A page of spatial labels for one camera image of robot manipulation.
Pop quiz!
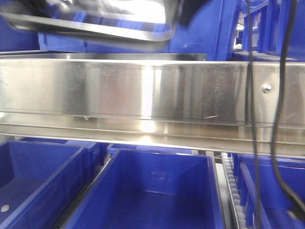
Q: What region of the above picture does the silver metal tray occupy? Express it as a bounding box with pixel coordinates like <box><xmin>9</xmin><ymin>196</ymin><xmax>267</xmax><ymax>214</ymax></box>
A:
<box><xmin>0</xmin><ymin>0</ymin><xmax>183</xmax><ymax>50</ymax></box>

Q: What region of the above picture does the blue lower middle bin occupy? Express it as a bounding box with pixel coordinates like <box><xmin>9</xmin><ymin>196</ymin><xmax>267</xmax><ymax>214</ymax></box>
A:
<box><xmin>64</xmin><ymin>150</ymin><xmax>225</xmax><ymax>229</ymax></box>

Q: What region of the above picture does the large blue upper bin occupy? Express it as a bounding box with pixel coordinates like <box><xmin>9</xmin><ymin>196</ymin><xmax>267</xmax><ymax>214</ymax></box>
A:
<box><xmin>38</xmin><ymin>0</ymin><xmax>242</xmax><ymax>61</ymax></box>

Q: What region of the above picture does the blue lower left bin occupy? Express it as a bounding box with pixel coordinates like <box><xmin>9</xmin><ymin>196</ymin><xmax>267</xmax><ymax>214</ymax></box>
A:
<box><xmin>0</xmin><ymin>141</ymin><xmax>87</xmax><ymax>229</ymax></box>

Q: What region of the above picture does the blue upper right bin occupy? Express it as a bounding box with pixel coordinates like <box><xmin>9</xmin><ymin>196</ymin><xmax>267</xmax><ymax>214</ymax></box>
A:
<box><xmin>232</xmin><ymin>0</ymin><xmax>305</xmax><ymax>63</ymax></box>

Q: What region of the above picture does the blue lower right bin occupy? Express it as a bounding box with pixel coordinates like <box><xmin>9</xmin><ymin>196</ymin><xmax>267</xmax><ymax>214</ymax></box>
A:
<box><xmin>233</xmin><ymin>154</ymin><xmax>305</xmax><ymax>229</ymax></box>

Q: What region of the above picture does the blue upper left bin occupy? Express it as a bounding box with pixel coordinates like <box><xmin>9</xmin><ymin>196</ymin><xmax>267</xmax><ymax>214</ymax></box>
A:
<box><xmin>0</xmin><ymin>16</ymin><xmax>40</xmax><ymax>52</ymax></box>

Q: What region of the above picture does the stainless steel shelf rail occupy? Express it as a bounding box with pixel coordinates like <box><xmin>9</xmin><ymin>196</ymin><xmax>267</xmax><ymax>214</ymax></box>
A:
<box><xmin>0</xmin><ymin>58</ymin><xmax>305</xmax><ymax>158</ymax></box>

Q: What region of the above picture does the steel bolt on rail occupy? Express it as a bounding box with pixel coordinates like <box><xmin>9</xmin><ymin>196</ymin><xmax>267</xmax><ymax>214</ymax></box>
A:
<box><xmin>261</xmin><ymin>83</ymin><xmax>272</xmax><ymax>94</ymax></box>

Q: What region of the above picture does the roller track rail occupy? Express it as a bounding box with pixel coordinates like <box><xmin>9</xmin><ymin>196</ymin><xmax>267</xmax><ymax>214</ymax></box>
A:
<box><xmin>221</xmin><ymin>153</ymin><xmax>248</xmax><ymax>229</ymax></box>

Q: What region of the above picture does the black cable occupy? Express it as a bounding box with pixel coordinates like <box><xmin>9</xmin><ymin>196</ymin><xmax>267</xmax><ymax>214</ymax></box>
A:
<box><xmin>271</xmin><ymin>0</ymin><xmax>305</xmax><ymax>221</ymax></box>
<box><xmin>244</xmin><ymin>0</ymin><xmax>263</xmax><ymax>229</ymax></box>

